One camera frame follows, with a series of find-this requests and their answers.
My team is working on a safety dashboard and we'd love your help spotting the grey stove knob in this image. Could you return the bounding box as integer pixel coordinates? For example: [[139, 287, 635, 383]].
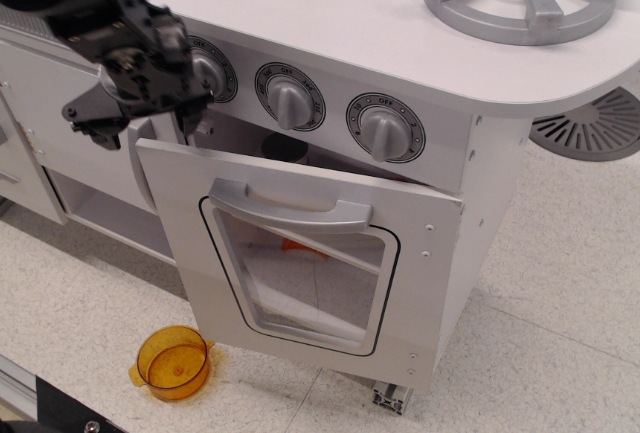
[[346, 93, 426, 164], [189, 36, 238, 103], [254, 62, 326, 132]]

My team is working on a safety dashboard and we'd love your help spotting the white oven door with window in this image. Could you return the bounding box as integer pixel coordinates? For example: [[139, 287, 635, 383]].
[[136, 139, 462, 390]]

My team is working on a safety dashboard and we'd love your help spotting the aluminium extrusion foot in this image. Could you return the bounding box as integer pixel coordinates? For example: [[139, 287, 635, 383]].
[[372, 381, 413, 415]]

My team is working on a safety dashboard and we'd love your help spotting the grey right stove knob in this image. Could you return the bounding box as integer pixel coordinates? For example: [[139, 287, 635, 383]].
[[346, 93, 426, 164]]

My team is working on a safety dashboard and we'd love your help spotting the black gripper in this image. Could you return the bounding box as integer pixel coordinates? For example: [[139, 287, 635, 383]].
[[62, 40, 213, 151]]

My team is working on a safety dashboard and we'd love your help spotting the grey oven door handle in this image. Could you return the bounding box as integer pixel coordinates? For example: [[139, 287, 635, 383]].
[[208, 178, 374, 234]]

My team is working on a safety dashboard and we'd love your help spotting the grey middle stove knob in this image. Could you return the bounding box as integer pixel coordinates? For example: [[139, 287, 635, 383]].
[[254, 62, 326, 132]]

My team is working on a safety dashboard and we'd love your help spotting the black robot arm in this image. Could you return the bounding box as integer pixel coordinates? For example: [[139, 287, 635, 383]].
[[1, 0, 215, 150]]

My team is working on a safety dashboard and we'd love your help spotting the white cabinet door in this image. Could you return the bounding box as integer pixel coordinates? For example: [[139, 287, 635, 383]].
[[1, 41, 176, 219]]

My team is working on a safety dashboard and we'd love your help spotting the white toy kitchen stove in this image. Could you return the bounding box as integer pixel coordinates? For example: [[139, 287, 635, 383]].
[[1, 0, 639, 390]]

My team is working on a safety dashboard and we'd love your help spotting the red white toy can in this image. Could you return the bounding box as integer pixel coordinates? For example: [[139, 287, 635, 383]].
[[260, 133, 309, 164]]

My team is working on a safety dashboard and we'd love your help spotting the grey slotted round disc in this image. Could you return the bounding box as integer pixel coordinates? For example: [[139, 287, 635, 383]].
[[529, 87, 639, 162]]

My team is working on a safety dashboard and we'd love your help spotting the orange toy carrot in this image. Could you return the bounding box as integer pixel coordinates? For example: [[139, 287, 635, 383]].
[[281, 238, 329, 259]]

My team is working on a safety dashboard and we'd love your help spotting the grey left stove knob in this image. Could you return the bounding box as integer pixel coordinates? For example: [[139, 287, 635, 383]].
[[189, 36, 238, 103]]

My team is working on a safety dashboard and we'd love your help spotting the grey vent grille plate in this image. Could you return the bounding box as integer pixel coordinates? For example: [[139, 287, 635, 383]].
[[0, 6, 61, 45]]

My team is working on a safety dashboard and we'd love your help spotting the orange transparent toy pot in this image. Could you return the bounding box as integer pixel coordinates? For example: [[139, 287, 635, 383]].
[[128, 325, 215, 401]]

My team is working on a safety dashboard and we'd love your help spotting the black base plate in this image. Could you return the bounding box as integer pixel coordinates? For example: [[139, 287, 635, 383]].
[[1, 377, 123, 433]]

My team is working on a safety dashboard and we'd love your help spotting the aluminium frame rail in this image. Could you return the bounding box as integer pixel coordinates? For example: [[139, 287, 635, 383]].
[[1, 355, 37, 420]]

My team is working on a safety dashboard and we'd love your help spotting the grey cabinet door handle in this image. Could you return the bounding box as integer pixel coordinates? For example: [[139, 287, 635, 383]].
[[126, 118, 157, 213]]

